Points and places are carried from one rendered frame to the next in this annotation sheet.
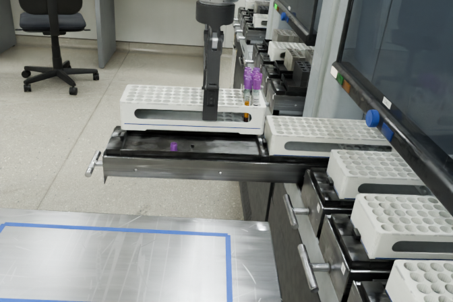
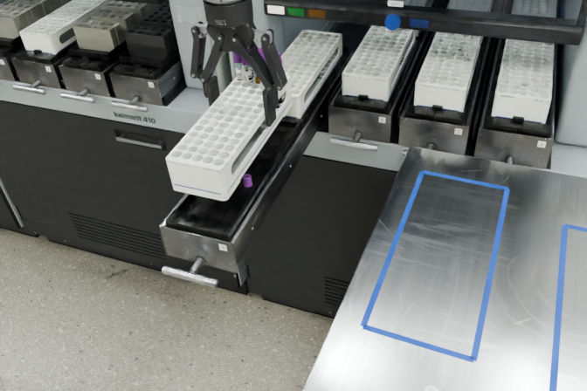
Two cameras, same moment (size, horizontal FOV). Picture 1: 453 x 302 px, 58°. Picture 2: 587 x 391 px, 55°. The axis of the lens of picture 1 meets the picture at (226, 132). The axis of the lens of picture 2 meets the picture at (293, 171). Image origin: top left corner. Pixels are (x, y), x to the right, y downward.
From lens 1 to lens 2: 0.84 m
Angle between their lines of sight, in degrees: 52
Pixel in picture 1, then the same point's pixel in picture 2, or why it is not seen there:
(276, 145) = (300, 106)
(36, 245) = (406, 298)
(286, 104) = (168, 83)
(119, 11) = not seen: outside the picture
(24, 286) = (465, 305)
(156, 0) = not seen: outside the picture
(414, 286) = (521, 95)
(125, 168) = (246, 236)
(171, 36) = not seen: outside the picture
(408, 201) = (431, 65)
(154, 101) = (230, 145)
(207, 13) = (244, 11)
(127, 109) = (227, 173)
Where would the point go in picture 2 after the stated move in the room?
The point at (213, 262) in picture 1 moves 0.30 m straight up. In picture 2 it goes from (455, 186) to (481, 14)
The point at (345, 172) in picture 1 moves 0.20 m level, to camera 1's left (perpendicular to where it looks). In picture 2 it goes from (383, 78) to (346, 131)
